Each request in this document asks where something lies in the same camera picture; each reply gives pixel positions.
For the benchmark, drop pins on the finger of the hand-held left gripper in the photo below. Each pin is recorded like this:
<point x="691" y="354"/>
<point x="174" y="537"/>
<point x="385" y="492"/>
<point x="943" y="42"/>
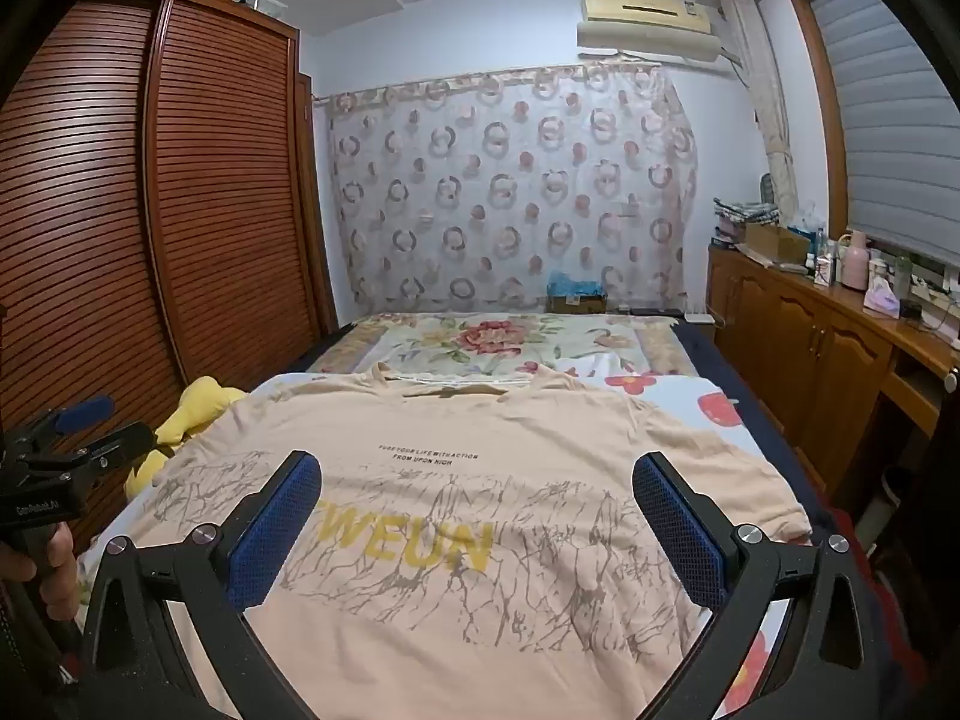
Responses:
<point x="120" y="441"/>
<point x="86" y="412"/>

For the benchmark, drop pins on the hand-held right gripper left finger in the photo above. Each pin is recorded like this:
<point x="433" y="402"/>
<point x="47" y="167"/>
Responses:
<point x="277" y="532"/>

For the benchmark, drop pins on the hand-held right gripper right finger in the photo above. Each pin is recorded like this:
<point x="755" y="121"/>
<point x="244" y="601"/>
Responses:
<point x="679" y="532"/>

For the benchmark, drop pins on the beige printed t-shirt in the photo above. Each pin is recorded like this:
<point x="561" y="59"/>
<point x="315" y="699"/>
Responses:
<point x="450" y="420"/>

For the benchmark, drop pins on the person's left hand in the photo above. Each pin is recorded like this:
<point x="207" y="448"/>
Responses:
<point x="56" y="570"/>

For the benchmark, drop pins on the yellow plush toy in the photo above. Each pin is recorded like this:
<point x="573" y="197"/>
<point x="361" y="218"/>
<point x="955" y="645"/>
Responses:
<point x="202" y="401"/>

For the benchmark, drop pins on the white flower-print sheet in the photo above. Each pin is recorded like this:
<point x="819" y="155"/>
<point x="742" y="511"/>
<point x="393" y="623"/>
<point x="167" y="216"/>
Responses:
<point x="675" y="390"/>

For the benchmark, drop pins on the black flat device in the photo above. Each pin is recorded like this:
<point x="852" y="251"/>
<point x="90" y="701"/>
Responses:
<point x="656" y="310"/>

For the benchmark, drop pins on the dark trash bin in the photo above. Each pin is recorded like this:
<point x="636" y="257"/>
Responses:
<point x="900" y="499"/>

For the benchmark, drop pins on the wooden sideboard cabinet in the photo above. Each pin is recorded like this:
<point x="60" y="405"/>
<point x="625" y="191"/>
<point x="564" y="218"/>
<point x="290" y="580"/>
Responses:
<point x="810" y="345"/>

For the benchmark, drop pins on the brown louvred wooden wardrobe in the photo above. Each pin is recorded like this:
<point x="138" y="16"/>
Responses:
<point x="187" y="202"/>

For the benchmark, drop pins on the blue cloth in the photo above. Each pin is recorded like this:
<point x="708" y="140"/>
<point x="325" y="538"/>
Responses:
<point x="576" y="283"/>

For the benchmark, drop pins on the floral blanket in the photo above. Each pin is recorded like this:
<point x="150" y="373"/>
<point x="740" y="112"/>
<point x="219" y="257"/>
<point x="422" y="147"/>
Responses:
<point x="480" y="341"/>

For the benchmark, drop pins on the open cardboard box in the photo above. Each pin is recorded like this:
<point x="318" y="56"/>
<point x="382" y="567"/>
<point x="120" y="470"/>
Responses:
<point x="776" y="244"/>

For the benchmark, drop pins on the pink tissue pack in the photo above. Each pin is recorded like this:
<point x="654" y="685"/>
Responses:
<point x="881" y="296"/>

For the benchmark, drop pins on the pink thermos jug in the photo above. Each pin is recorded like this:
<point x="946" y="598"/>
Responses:
<point x="856" y="266"/>

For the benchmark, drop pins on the stack of folded cloths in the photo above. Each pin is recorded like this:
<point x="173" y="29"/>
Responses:
<point x="746" y="210"/>

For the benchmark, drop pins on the pale green bottle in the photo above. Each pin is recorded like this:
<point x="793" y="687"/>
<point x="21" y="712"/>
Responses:
<point x="901" y="274"/>

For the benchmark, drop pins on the grey fan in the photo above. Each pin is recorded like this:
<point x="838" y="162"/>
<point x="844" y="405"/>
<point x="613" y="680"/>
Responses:
<point x="769" y="191"/>

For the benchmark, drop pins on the sheer circle-patterned curtain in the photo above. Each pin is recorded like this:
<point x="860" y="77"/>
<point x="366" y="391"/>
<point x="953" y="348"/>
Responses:
<point x="510" y="180"/>

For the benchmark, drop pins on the beige side curtain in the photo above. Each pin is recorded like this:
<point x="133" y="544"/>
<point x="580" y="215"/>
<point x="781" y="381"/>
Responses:
<point x="769" y="105"/>

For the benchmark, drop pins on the white box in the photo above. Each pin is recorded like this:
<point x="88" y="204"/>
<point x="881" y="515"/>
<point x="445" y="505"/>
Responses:
<point x="268" y="6"/>

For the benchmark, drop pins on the grey window blind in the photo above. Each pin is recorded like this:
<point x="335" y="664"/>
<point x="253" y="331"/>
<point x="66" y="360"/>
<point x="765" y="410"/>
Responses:
<point x="885" y="127"/>

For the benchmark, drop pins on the wooden window frame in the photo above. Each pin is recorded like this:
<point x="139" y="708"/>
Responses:
<point x="821" y="127"/>

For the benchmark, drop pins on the cream wall air conditioner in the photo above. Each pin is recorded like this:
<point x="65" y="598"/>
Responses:
<point x="645" y="22"/>

